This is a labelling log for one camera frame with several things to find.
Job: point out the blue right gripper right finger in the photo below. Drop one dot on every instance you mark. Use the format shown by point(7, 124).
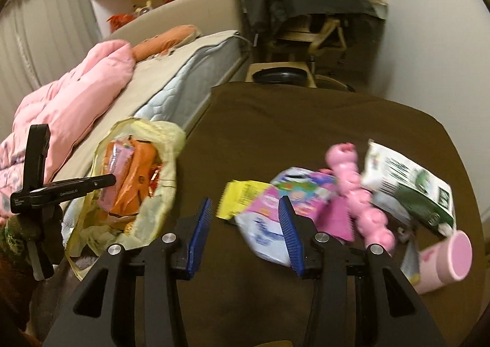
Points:
point(290, 227)

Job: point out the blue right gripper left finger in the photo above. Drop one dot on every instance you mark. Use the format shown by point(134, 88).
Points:
point(201, 224)

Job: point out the pink yellow candy wrapper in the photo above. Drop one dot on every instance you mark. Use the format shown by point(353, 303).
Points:
point(241, 197)

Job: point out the colourful cartoon foil wrapper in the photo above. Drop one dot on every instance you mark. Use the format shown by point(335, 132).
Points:
point(264, 236)

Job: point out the beige plastic trash bag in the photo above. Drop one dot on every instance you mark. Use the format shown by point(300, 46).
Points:
point(86, 234)

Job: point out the orange snack bag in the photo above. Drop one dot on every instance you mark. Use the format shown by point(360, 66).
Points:
point(136, 167)

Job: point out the green white paper package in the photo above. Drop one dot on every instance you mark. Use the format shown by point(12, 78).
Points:
point(423, 195)

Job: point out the person's gloved left hand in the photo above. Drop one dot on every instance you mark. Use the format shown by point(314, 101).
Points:
point(13, 245)

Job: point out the pink caterpillar toy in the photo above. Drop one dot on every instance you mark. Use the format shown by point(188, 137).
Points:
point(371, 223)

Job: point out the pink quilted blanket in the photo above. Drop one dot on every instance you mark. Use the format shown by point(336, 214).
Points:
point(69, 106)

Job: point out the brown table cloth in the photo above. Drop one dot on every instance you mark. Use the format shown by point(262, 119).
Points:
point(252, 131)

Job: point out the black round bin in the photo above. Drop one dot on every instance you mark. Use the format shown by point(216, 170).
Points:
point(281, 75)

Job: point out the grey quilted mattress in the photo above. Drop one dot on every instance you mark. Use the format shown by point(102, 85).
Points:
point(171, 88)

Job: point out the pink lidded bottle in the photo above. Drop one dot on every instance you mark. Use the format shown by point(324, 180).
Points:
point(445, 263)

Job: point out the white curtain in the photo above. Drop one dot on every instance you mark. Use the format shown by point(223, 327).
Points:
point(41, 40)

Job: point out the beige office chair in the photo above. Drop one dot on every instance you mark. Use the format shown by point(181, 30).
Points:
point(308, 36)

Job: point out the small red plastic bag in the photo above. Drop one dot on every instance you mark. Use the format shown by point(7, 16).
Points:
point(119, 20)

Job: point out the orange pillow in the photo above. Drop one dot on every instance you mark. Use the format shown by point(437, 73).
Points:
point(164, 43)

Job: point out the beige bed headboard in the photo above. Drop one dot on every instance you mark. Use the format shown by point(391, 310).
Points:
point(209, 16)

